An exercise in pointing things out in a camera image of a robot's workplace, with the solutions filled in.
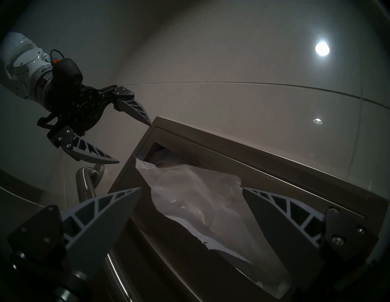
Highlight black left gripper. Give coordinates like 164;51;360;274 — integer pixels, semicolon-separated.
37;84;153;165

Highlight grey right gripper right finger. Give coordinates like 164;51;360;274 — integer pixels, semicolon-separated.
243;187;378;276

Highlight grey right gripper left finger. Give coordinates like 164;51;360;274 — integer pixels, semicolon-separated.
8;187;143;275

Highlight white paper toilet seat cover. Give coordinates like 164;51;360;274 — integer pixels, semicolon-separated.
135;157;291;299

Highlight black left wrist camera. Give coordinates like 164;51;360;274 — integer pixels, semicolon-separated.
50;56;83;89

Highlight stainless steel wall dispenser panel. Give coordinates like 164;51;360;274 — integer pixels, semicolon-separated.
101;116;390;302

